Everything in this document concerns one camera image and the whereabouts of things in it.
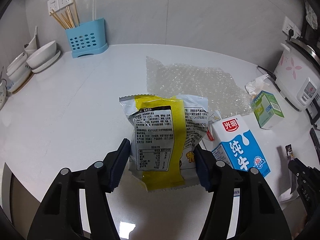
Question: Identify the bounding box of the white bowl stack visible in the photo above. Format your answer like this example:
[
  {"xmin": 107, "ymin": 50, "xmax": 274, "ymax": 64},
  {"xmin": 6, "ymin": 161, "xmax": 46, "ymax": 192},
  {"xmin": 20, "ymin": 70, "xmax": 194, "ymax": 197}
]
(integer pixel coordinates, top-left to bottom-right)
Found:
[{"xmin": 7, "ymin": 41, "xmax": 61, "ymax": 93}]

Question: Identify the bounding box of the black rice cooker cable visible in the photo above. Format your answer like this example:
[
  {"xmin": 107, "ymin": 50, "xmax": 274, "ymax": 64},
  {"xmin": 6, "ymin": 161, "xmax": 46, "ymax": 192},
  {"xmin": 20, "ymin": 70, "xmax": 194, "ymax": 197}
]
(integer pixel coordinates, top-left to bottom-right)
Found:
[{"xmin": 256, "ymin": 65, "xmax": 277, "ymax": 81}]

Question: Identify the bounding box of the blue milk carton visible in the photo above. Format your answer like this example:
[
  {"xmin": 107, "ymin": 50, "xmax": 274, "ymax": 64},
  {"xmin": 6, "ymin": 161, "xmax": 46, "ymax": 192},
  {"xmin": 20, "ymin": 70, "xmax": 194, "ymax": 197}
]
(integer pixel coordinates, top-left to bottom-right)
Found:
[{"xmin": 203, "ymin": 115, "xmax": 271, "ymax": 177}]

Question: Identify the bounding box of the crumpled white tissue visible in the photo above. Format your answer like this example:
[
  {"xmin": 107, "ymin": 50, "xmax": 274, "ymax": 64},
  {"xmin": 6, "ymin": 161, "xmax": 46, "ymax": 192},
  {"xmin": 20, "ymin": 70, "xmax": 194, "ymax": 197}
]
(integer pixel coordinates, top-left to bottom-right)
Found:
[{"xmin": 245, "ymin": 74, "xmax": 270, "ymax": 98}]

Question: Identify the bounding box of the green small carton box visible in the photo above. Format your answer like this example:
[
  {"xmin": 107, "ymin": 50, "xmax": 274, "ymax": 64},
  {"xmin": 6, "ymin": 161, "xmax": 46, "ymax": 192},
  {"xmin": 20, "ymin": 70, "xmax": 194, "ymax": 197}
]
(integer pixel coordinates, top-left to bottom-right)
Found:
[{"xmin": 251, "ymin": 90, "xmax": 284, "ymax": 129}]

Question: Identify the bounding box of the yellow snack wrapper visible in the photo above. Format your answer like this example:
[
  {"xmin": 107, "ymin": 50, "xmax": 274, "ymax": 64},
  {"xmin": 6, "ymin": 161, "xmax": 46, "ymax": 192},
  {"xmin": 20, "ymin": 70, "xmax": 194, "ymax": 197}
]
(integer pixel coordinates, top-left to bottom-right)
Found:
[{"xmin": 119, "ymin": 94, "xmax": 208, "ymax": 192}]

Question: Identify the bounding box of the clear bubble wrap sheet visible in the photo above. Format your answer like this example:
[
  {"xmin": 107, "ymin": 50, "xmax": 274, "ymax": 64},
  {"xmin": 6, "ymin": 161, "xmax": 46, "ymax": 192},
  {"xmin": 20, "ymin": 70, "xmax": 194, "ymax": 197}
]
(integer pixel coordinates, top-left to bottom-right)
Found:
[{"xmin": 146, "ymin": 56, "xmax": 252, "ymax": 118}]

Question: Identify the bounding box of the grey toothpaste box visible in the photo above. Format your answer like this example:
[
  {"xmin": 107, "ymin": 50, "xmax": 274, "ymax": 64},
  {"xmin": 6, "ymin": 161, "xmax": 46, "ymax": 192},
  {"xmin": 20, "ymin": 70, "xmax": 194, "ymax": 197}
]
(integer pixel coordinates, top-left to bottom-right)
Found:
[{"xmin": 277, "ymin": 144, "xmax": 299, "ymax": 203}]

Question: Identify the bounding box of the blue chopstick holder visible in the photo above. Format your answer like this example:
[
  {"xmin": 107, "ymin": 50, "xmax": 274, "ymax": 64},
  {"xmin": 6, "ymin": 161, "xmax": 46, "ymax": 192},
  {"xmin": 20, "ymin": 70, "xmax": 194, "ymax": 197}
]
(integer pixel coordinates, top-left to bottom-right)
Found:
[{"xmin": 65, "ymin": 18, "xmax": 108, "ymax": 58}]

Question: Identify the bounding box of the white wall socket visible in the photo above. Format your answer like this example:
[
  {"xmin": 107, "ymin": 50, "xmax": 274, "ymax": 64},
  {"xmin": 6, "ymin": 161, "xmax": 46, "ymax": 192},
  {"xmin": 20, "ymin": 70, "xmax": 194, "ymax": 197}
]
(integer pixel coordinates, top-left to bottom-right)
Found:
[{"xmin": 47, "ymin": 0, "xmax": 73, "ymax": 13}]

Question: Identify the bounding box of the white rice cooker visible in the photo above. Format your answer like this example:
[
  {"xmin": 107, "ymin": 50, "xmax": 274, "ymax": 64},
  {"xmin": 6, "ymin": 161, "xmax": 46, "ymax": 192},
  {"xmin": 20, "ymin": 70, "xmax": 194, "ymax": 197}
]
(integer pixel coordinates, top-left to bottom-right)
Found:
[{"xmin": 274, "ymin": 38, "xmax": 319, "ymax": 111}]

